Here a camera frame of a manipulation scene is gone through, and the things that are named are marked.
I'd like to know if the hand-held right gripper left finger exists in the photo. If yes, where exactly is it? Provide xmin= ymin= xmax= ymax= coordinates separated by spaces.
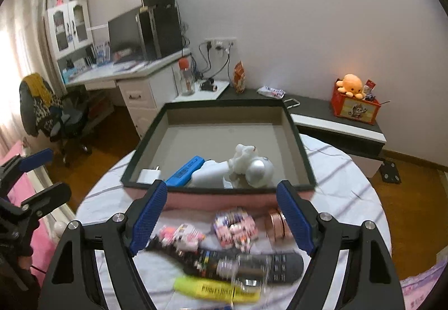
xmin=37 ymin=179 xmax=169 ymax=310

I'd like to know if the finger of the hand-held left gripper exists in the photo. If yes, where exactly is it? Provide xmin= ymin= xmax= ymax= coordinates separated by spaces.
xmin=0 ymin=148 xmax=54 ymax=199
xmin=21 ymin=183 xmax=72 ymax=227

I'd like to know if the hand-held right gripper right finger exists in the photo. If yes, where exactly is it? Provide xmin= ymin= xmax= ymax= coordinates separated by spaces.
xmin=276 ymin=179 xmax=407 ymax=310

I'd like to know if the copper tape roll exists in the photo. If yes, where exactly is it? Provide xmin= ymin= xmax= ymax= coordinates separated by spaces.
xmin=266 ymin=208 xmax=296 ymax=242

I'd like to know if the pink block toy figure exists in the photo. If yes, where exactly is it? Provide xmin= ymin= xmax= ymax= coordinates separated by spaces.
xmin=156 ymin=222 xmax=207 ymax=251

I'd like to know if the dark rimmed pink storage box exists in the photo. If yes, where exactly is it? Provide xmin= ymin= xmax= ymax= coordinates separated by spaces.
xmin=121 ymin=102 xmax=317 ymax=213

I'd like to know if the yellow bottle with green cap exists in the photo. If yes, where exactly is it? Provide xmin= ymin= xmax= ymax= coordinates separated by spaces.
xmin=173 ymin=275 xmax=261 ymax=304

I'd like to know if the white charger adapter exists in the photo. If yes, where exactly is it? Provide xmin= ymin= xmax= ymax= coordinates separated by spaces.
xmin=137 ymin=166 xmax=165 ymax=185

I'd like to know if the black remote control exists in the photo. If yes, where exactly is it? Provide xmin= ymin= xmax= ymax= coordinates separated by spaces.
xmin=145 ymin=245 xmax=305 ymax=284

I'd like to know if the pink patterned candy packet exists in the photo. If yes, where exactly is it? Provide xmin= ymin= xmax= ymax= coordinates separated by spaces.
xmin=213 ymin=208 xmax=258 ymax=249

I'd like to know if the black office chair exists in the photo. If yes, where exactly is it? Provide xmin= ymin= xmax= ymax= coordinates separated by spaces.
xmin=19 ymin=74 xmax=93 ymax=167

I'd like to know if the white striped tablecloth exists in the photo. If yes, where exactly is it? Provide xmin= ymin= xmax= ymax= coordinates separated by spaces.
xmin=75 ymin=133 xmax=393 ymax=310

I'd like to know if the blue oblong plastic tool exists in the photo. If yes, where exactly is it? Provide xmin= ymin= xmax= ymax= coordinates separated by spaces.
xmin=165 ymin=155 xmax=205 ymax=187

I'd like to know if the white silver toy figure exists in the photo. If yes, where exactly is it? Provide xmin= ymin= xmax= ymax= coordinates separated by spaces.
xmin=227 ymin=144 xmax=275 ymax=189

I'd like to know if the clear light bulb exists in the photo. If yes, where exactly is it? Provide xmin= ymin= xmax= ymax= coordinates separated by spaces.
xmin=215 ymin=254 xmax=270 ymax=297

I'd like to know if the yellow patterned cloth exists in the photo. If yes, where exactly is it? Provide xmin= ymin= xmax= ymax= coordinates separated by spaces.
xmin=21 ymin=73 xmax=64 ymax=137

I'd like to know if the white cylinder bottle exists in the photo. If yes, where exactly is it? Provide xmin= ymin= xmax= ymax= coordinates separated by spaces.
xmin=189 ymin=159 xmax=232 ymax=189

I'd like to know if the low black topped cabinet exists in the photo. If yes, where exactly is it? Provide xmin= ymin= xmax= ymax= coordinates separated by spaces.
xmin=217 ymin=88 xmax=387 ymax=178

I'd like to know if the white desk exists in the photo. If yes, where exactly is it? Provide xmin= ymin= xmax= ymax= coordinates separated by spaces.
xmin=63 ymin=48 xmax=191 ymax=139

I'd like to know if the red printed toy box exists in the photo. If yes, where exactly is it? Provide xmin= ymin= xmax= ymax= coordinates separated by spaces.
xmin=331 ymin=78 xmax=382 ymax=125

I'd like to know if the beige curtain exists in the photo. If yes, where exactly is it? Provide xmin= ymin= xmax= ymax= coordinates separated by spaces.
xmin=0 ymin=0 xmax=67 ymax=157

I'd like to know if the white plastic package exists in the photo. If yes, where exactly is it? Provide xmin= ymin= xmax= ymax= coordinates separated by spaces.
xmin=257 ymin=85 xmax=286 ymax=99

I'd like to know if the orange capped water bottle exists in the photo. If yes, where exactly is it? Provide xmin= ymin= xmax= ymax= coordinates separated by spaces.
xmin=178 ymin=58 xmax=195 ymax=97

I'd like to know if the orange octopus plush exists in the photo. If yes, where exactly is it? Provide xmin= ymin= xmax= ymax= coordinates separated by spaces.
xmin=336 ymin=74 xmax=366 ymax=98

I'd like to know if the pink patterned blanket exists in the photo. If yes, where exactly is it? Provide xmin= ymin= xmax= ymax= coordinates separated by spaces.
xmin=399 ymin=261 xmax=448 ymax=310

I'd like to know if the small red white toy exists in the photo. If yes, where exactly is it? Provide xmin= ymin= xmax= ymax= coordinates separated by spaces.
xmin=364 ymin=79 xmax=379 ymax=101

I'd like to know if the orange snack bag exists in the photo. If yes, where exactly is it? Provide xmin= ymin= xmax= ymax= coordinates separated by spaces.
xmin=233 ymin=61 xmax=247 ymax=94

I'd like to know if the black computer monitor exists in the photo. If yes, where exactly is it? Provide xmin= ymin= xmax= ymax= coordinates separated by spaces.
xmin=108 ymin=6 xmax=146 ymax=59

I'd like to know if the white glass door cabinet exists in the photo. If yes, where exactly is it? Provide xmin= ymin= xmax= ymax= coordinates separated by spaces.
xmin=44 ymin=0 xmax=94 ymax=60

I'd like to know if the black speaker stack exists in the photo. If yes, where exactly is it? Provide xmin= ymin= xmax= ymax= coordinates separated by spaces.
xmin=136 ymin=4 xmax=184 ymax=60

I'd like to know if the black power cable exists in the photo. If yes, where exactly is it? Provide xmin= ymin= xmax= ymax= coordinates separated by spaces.
xmin=198 ymin=42 xmax=215 ymax=80
xmin=210 ymin=46 xmax=232 ymax=79

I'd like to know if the white wall power outlet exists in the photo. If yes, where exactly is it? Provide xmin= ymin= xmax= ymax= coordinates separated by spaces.
xmin=204 ymin=37 xmax=237 ymax=51

